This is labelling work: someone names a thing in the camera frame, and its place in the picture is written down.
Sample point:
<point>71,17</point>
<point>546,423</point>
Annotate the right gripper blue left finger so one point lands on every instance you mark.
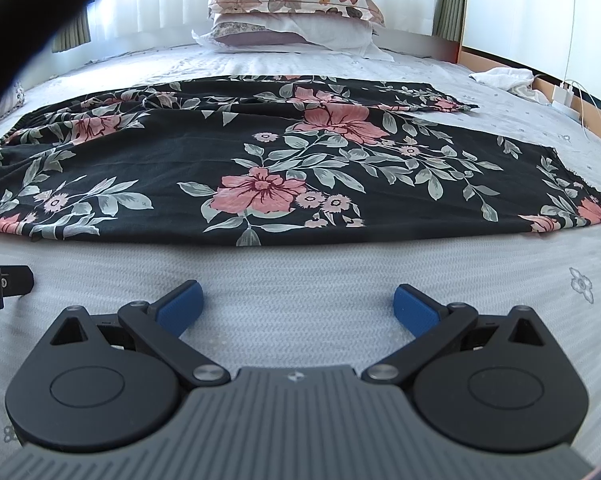
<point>156,329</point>

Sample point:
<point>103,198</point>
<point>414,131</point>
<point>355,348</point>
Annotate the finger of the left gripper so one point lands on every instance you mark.
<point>15,281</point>

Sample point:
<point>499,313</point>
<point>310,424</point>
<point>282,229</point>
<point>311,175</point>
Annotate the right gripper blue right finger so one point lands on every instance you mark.
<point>436,329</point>

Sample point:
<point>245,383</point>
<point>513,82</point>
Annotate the black floral pants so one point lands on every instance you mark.
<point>276,160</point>

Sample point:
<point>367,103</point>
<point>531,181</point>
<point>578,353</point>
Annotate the white floral bed sheet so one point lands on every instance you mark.
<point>324,305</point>

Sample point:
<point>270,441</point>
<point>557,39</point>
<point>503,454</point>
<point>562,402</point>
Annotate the white power adapter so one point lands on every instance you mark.
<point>562,99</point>

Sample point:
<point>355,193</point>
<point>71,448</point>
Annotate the white crumpled cloth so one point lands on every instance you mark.
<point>505,78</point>

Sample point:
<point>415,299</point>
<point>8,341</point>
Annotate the green curtain left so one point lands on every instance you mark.
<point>73,34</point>

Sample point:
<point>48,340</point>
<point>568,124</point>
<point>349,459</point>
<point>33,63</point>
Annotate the green curtain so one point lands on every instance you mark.
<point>449,18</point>
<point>73,34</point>

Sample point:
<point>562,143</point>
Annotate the white lower pillow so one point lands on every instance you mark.
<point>299,32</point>

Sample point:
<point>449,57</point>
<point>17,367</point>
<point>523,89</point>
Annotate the green curtain right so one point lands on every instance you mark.
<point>449,18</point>

